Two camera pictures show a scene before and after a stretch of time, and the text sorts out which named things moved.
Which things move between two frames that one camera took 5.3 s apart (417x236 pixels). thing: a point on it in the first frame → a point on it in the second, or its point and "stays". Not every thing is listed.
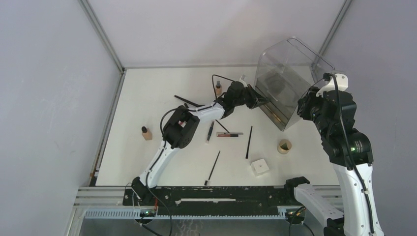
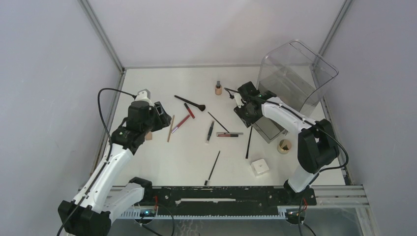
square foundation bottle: [146, 133] stays
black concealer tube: [210, 132] stays
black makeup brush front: [207, 181] stays
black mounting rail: [214, 201] stays
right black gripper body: [310, 106] → [244, 114]
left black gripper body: [246, 98] → [156, 122]
